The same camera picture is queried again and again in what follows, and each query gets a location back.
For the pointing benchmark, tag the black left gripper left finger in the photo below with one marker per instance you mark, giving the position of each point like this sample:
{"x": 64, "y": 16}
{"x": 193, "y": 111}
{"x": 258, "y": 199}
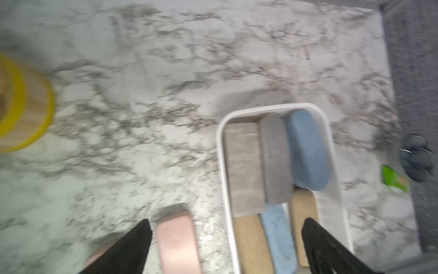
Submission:
{"x": 128, "y": 255}

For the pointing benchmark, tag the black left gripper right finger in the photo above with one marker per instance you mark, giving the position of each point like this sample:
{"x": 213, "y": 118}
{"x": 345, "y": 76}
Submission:
{"x": 326, "y": 255}

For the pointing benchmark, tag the pink glasses case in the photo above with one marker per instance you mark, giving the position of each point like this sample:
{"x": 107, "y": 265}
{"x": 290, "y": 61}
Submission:
{"x": 97, "y": 254}
{"x": 177, "y": 245}

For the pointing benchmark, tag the tan glasses case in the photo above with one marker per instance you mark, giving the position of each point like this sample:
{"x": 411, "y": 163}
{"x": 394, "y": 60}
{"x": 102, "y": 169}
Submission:
{"x": 301, "y": 207}
{"x": 252, "y": 246}

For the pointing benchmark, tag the light blue case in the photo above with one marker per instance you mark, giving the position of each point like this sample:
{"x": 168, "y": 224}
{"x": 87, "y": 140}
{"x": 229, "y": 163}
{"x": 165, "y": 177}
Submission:
{"x": 310, "y": 163}
{"x": 279, "y": 238}

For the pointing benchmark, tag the grey fabric glasses case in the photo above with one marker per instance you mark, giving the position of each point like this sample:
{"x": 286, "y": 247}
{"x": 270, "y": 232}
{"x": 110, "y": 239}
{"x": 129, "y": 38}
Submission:
{"x": 276, "y": 161}

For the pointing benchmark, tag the grey-beige rectangular glasses case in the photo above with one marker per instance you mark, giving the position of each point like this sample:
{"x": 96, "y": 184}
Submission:
{"x": 244, "y": 169}

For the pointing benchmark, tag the white plastic storage tray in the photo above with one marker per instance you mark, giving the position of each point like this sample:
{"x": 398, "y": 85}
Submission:
{"x": 330, "y": 203}

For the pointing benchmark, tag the green snack packet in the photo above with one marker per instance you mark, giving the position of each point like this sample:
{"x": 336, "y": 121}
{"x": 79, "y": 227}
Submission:
{"x": 393, "y": 180}

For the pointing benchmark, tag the dark blue flower bowl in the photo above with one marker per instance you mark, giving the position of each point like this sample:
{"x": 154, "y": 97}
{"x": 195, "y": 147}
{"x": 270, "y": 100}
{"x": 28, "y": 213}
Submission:
{"x": 416, "y": 158}

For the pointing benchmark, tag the yellow bamboo steamer basket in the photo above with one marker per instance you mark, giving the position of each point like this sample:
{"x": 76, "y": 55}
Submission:
{"x": 27, "y": 105}

